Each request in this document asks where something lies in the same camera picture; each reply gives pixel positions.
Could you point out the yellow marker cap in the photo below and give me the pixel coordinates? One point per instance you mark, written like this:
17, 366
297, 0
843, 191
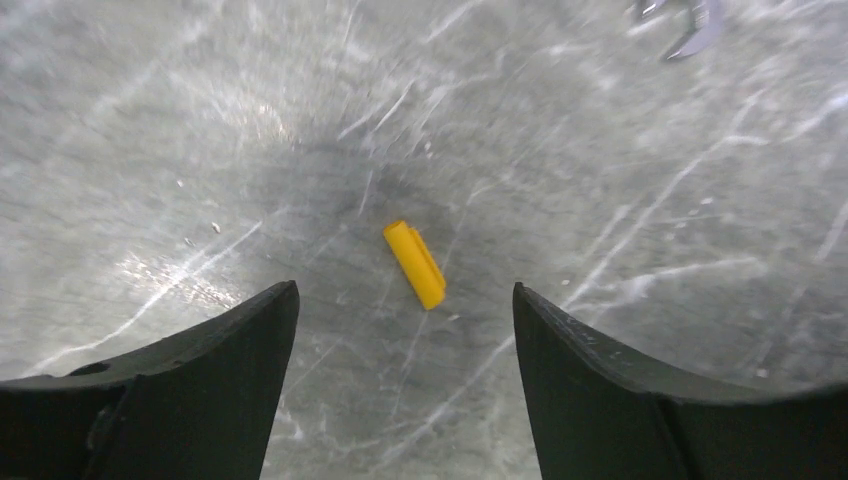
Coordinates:
417, 263

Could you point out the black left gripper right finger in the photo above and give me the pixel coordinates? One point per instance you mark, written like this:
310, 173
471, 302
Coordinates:
600, 409

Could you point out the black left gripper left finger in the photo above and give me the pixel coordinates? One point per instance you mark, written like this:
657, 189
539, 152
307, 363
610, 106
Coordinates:
199, 404

